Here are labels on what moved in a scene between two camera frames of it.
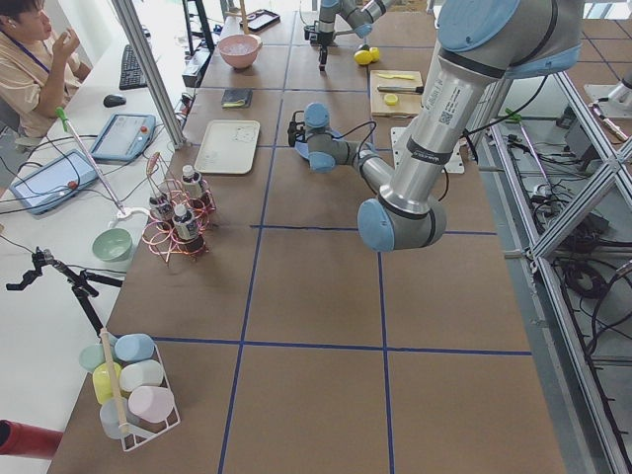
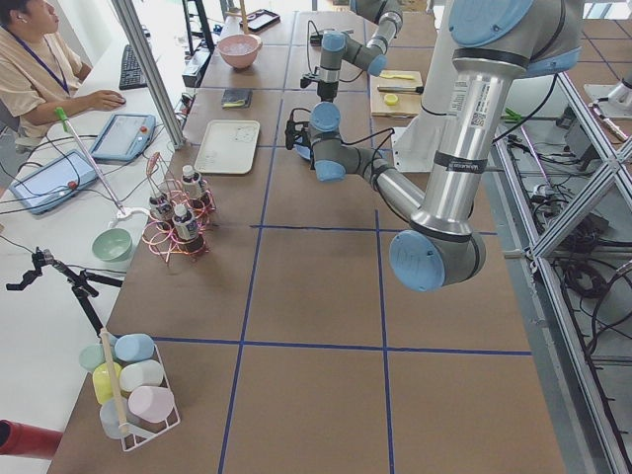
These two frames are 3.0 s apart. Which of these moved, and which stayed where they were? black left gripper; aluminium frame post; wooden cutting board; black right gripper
Moved: black right gripper
Stayed: black left gripper; aluminium frame post; wooden cutting board
